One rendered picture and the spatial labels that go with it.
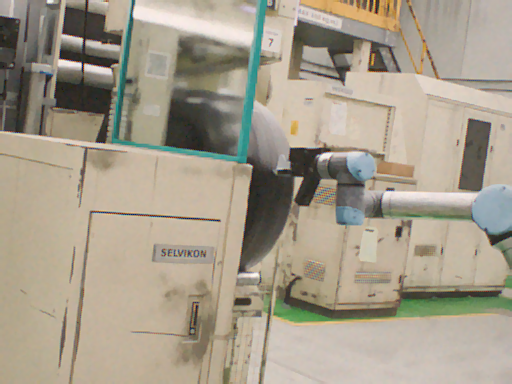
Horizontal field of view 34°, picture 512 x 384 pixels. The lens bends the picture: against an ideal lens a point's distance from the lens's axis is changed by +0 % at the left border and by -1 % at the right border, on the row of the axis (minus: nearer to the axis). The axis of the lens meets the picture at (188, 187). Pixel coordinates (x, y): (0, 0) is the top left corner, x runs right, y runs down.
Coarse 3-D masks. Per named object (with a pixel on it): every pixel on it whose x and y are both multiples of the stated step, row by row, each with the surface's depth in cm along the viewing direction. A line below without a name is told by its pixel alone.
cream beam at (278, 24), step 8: (112, 0) 287; (120, 0) 282; (112, 8) 286; (120, 8) 282; (112, 16) 286; (120, 16) 281; (112, 24) 285; (120, 24) 281; (272, 24) 299; (280, 24) 301; (112, 32) 287; (120, 32) 284; (280, 40) 302; (280, 48) 302; (264, 56) 300; (272, 56) 301; (280, 56) 303
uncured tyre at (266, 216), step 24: (264, 120) 254; (264, 144) 248; (288, 144) 255; (264, 168) 245; (264, 192) 245; (288, 192) 250; (264, 216) 247; (288, 216) 255; (264, 240) 252; (240, 264) 257
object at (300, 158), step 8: (296, 152) 236; (304, 152) 234; (312, 152) 233; (320, 152) 229; (328, 152) 231; (296, 160) 235; (304, 160) 234; (312, 160) 233; (296, 168) 235; (304, 168) 234; (296, 176) 237; (320, 176) 229
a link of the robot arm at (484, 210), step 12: (480, 192) 197; (492, 192) 195; (504, 192) 193; (480, 204) 196; (492, 204) 194; (504, 204) 193; (480, 216) 196; (492, 216) 194; (504, 216) 192; (480, 228) 196; (492, 228) 193; (504, 228) 192; (492, 240) 196; (504, 240) 193; (504, 252) 196
